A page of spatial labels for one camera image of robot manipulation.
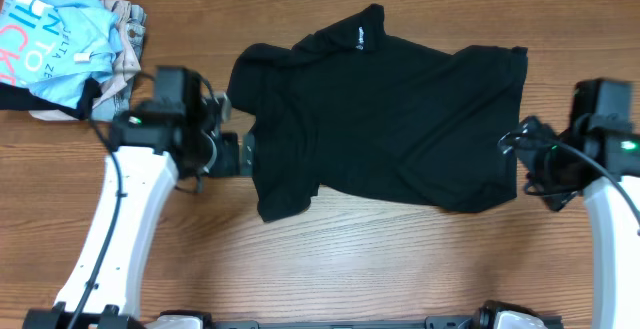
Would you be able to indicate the black garment in pile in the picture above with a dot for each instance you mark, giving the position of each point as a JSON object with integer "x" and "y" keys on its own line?
{"x": 20, "y": 99}

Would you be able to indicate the beige garment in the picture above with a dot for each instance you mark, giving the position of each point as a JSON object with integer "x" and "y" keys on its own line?
{"x": 122, "y": 59}

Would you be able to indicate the denim jeans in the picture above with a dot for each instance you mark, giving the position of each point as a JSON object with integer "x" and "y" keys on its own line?
{"x": 125, "y": 89}

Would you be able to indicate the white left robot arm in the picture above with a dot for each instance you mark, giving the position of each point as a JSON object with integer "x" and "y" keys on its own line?
{"x": 174, "y": 135}

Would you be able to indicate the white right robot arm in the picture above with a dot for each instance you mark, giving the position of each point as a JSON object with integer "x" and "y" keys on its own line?
{"x": 597, "y": 158}

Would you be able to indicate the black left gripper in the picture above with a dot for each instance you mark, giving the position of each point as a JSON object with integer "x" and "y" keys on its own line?
{"x": 247, "y": 151}

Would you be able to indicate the black t-shirt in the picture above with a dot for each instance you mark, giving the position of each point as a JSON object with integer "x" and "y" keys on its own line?
{"x": 377, "y": 116}

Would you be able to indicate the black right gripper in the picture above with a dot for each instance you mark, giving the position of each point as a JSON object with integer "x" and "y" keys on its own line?
{"x": 531, "y": 139}

